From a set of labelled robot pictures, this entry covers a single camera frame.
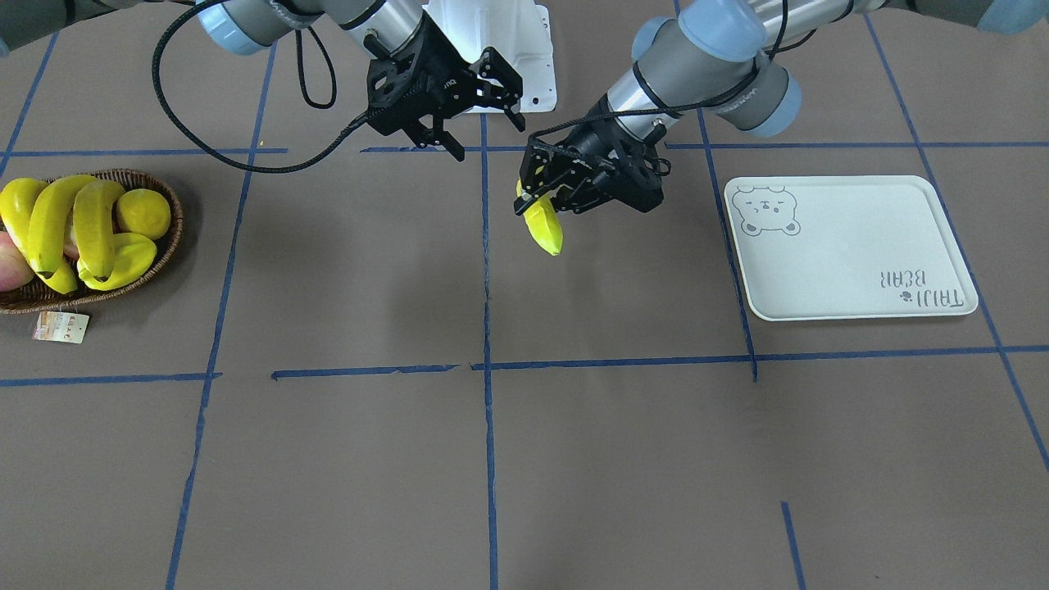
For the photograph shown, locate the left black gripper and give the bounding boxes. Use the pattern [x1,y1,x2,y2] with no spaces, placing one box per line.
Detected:
[514,119,670,218]

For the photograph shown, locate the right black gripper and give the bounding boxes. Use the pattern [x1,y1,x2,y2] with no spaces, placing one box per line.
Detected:
[365,16,527,162]

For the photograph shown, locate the yellow banana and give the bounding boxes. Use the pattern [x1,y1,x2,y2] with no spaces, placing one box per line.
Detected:
[74,180,126,283]
[24,175,97,279]
[1,178,79,294]
[515,180,563,256]

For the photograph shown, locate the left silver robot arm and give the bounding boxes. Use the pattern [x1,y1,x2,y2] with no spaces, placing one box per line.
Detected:
[514,1,1047,216]

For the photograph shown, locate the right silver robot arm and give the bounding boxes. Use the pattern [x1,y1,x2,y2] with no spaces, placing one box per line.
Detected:
[151,1,525,173]

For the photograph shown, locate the paper basket tag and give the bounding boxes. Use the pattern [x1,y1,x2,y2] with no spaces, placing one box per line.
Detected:
[31,311,91,345]

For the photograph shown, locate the brown wicker basket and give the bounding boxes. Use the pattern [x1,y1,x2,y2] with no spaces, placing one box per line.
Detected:
[2,169,184,314]

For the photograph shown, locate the grey bear serving tray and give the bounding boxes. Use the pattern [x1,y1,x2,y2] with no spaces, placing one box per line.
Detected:
[723,175,980,322]

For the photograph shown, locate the yellow lemon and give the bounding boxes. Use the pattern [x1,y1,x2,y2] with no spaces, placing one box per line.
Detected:
[115,189,172,240]

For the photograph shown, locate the red pink apple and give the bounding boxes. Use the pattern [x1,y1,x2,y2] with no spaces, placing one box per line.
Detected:
[0,231,36,293]

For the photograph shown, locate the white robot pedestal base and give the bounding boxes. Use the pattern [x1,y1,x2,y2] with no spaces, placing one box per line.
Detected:
[426,0,558,114]

